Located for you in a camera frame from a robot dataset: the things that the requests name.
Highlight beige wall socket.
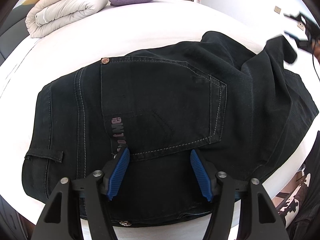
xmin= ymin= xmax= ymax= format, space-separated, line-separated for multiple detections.
xmin=297 ymin=22 xmax=305 ymax=31
xmin=274 ymin=6 xmax=281 ymax=14

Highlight folded beige duvet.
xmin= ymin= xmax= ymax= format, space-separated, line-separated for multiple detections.
xmin=25 ymin=0 xmax=109 ymax=38

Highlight black denim pants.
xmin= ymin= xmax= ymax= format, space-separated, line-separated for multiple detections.
xmin=22 ymin=31 xmax=319 ymax=227

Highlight grey upholstered headboard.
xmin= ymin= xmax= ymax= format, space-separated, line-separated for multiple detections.
xmin=0 ymin=5 xmax=33 ymax=64

